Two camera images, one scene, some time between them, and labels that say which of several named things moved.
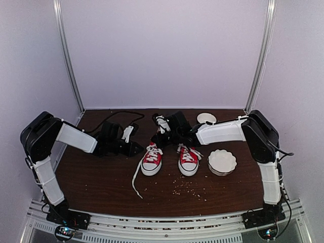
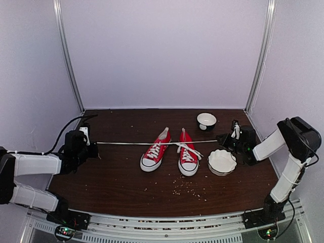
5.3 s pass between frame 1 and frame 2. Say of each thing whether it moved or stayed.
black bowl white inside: stayed
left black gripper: moved
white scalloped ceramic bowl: stayed
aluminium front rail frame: stayed
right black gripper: moved
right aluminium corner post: stayed
